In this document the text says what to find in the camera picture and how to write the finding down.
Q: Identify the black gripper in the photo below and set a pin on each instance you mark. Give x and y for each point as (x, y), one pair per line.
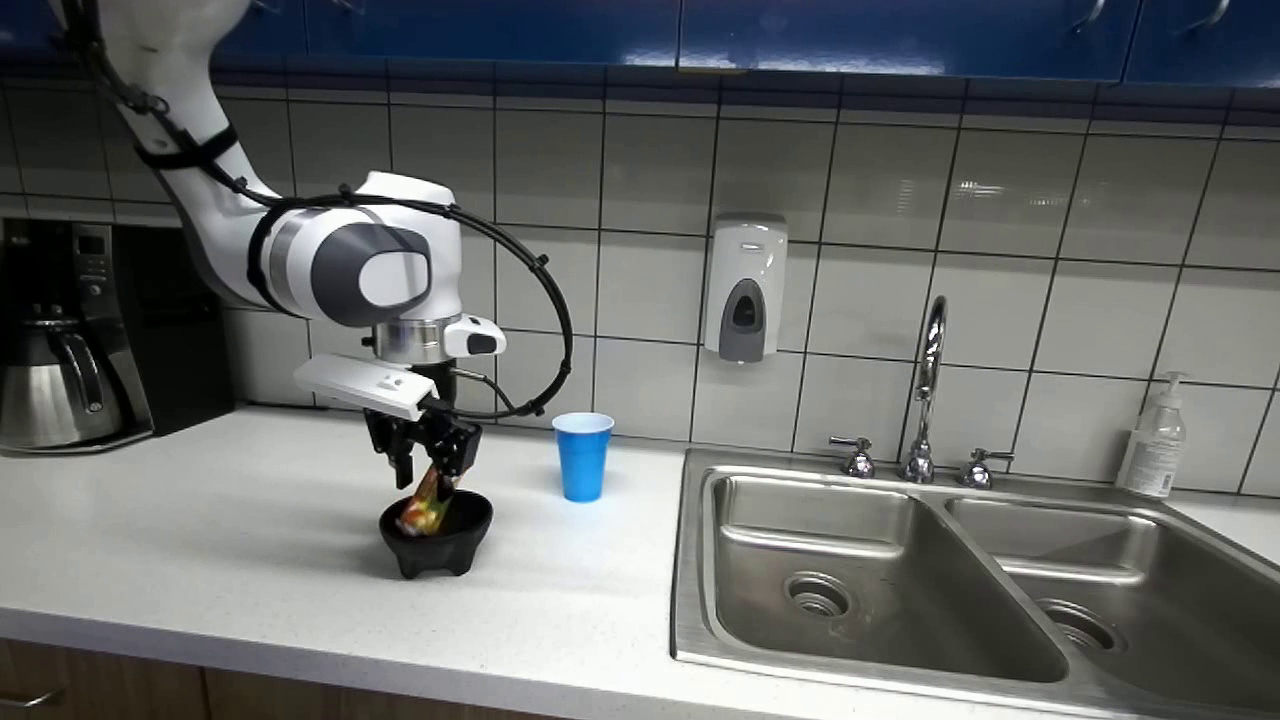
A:
(435, 438)

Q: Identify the yellow orange snack bar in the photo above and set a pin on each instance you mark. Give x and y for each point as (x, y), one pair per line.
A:
(426, 507)

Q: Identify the black footed bowl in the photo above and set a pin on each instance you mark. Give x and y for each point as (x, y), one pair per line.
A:
(442, 547)

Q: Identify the blue plastic cup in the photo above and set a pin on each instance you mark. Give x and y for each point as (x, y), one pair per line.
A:
(581, 463)

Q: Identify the brown wooden drawer front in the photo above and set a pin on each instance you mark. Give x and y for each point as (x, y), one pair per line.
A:
(105, 682)
(334, 701)

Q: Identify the black coffee maker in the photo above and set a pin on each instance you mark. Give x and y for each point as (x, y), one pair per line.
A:
(163, 344)

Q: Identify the steel coffee carafe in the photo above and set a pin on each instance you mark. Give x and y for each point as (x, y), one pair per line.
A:
(44, 384)

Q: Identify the blue cabinet door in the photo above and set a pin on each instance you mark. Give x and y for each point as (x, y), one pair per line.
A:
(505, 29)
(1205, 40)
(904, 33)

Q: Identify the chrome faucet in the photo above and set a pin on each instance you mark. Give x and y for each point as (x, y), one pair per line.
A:
(931, 362)

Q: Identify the stainless steel double sink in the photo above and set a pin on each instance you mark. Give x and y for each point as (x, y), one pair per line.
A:
(934, 584)

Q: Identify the clear pump bottle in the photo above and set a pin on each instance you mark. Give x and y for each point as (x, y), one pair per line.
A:
(1149, 444)

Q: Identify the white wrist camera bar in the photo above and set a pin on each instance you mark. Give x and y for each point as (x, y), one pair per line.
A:
(365, 384)

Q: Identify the white wall soap dispenser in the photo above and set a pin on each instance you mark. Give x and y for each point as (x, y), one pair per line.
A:
(746, 287)

